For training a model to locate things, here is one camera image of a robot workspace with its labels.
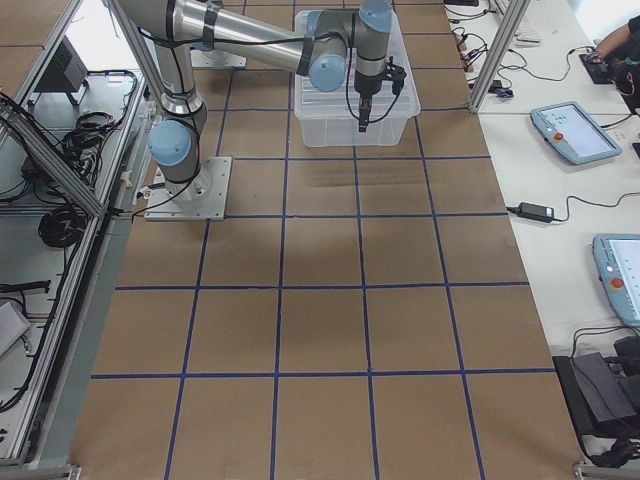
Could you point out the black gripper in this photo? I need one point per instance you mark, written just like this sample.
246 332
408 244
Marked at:
366 86

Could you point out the clear plastic storage box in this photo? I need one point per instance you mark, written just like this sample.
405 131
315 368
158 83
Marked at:
328 118

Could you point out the upper teach pendant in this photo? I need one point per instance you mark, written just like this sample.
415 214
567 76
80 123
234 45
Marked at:
573 134

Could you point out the teach pendant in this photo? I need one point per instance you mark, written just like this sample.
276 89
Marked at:
617 260
573 134

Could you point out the black power adapter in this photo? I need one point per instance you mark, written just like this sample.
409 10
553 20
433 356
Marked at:
536 212

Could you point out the lower teach pendant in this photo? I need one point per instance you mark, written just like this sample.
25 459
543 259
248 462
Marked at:
617 260

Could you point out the black laptop bag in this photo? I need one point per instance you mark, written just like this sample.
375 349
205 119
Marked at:
602 397

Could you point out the aluminium frame post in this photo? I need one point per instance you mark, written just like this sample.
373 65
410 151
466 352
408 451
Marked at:
511 20

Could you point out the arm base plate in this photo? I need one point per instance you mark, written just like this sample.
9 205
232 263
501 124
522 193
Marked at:
204 199

